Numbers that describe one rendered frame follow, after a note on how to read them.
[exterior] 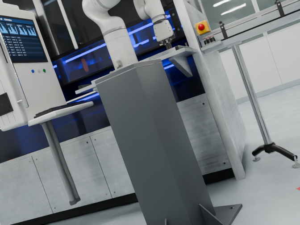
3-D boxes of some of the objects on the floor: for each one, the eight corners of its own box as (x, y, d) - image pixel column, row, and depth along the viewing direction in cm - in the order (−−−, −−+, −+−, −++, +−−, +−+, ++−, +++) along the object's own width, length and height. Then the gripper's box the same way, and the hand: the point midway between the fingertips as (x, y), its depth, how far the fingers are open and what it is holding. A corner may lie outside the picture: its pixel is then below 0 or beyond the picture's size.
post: (236, 177, 226) (129, -129, 217) (245, 175, 224) (137, -134, 215) (236, 180, 220) (125, -135, 211) (245, 178, 218) (134, -140, 209)
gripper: (145, 25, 192) (156, 56, 193) (169, 14, 187) (181, 46, 188) (149, 26, 199) (160, 56, 200) (172, 16, 194) (184, 46, 195)
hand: (169, 47), depth 194 cm, fingers closed, pressing on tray
